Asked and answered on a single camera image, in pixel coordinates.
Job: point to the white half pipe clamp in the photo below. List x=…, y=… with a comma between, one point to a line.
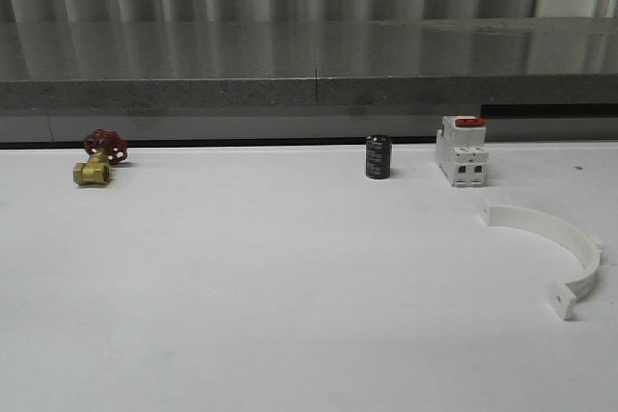
x=564, y=294

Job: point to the brass valve red handwheel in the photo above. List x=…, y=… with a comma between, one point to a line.
x=105, y=149

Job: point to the white circuit breaker red switch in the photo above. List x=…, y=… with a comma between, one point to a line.
x=460, y=152

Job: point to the grey stone counter ledge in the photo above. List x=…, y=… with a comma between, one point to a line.
x=182, y=83

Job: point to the black cylindrical capacitor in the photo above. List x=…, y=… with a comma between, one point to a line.
x=378, y=156

